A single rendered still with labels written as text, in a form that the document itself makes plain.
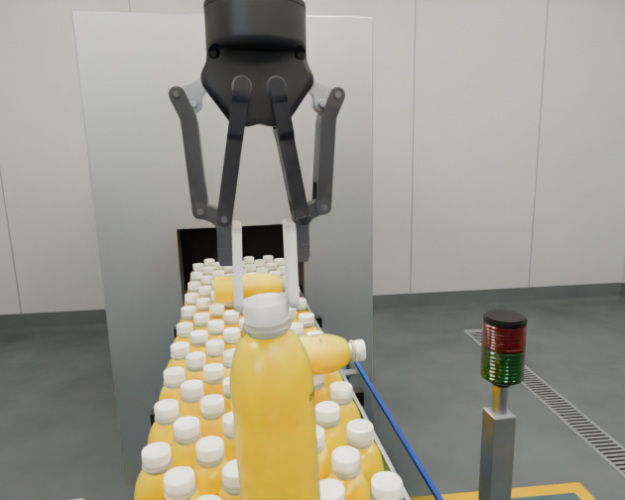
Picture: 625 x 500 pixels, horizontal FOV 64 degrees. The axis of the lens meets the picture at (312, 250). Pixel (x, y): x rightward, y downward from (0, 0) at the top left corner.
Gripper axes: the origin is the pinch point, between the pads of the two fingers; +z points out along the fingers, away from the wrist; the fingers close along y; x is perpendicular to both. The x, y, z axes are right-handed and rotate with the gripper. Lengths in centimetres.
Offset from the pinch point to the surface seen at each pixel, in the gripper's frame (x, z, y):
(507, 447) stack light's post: 24, 37, 39
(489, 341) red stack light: 25.2, 19.4, 35.1
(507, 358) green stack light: 23.3, 21.5, 37.0
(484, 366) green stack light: 25.8, 23.7, 34.9
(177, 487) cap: 17.4, 31.9, -10.6
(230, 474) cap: 18.0, 31.4, -4.0
